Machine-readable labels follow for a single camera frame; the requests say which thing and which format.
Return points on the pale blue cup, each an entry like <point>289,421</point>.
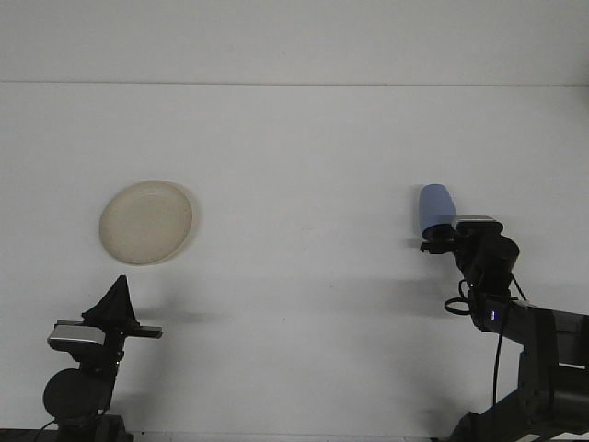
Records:
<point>435,205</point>

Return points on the pale round plate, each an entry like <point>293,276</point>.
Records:
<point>145,223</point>

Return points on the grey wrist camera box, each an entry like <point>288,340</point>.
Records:
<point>73,336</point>
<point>476,222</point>

